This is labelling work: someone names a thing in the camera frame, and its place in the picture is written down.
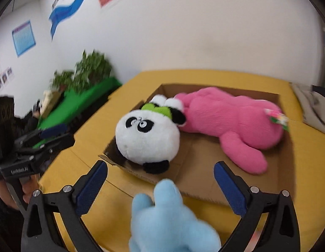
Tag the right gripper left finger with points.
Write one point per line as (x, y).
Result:
(40, 229)

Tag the green cloth covered table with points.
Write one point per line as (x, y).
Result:
(73, 107)

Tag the potted green plant left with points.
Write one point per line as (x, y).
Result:
(62, 80)

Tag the white plush in box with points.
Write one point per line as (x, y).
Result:
(50, 99)

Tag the grey cloth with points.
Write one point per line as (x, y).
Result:
(312, 102)

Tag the blue framed wall poster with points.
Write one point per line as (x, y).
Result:
(23, 38)

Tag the person's left hand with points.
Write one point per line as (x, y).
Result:
(28, 187)

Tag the pink plush bear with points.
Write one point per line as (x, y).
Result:
(244, 126)

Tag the white black panda plush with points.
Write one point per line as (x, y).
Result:
(150, 136)

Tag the potted green plant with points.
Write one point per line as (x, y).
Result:
(62, 80)
(92, 69)

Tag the brown cardboard box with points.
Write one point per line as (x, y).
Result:
(192, 168)

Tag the potted green plant right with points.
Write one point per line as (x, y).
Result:
(92, 69)

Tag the light blue plush toy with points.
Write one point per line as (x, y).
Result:
(164, 223)

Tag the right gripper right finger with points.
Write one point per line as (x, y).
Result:
(281, 230)

